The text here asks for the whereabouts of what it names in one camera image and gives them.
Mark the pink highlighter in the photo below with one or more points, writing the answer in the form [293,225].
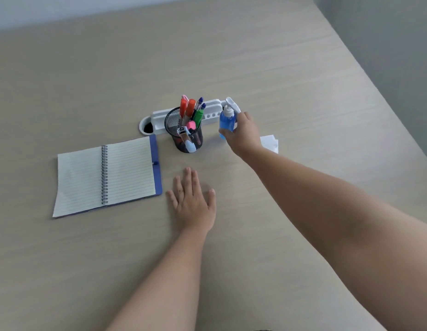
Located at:
[190,126]

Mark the person's left thumb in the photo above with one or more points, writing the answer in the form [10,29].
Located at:
[210,199]

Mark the blue spray bottle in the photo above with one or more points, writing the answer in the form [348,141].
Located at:
[227,121]

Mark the person's left middle finger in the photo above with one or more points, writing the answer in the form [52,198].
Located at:
[188,180]

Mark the person's right forearm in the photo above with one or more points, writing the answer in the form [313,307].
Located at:
[337,220]

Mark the orange marker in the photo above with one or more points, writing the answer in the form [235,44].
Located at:
[190,108]

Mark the person's right hand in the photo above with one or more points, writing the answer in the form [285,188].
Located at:
[246,137]

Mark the red-orange marker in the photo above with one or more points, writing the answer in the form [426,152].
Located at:
[183,106]

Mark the person's left little finger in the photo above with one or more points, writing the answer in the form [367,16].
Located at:
[171,199]

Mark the green marker blue cap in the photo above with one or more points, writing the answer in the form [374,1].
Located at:
[199,116]

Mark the open spiral notebook blue cover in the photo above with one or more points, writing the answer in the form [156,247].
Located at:
[127,168]

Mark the white desk organizer tray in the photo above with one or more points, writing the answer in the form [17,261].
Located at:
[213,115]

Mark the white folded paper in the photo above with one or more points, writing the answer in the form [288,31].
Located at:
[270,143]

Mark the white correction tape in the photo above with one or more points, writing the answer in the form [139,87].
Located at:
[190,146]

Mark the person's left hand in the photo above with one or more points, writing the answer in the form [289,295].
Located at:
[192,210]

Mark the blue pen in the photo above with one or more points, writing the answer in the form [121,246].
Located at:
[198,102]

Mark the person's left forearm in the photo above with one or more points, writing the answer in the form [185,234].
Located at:
[165,289]

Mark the person's right thumb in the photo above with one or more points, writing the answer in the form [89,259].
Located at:
[227,135]

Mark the black mesh pen cup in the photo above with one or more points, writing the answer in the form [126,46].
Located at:
[197,139]

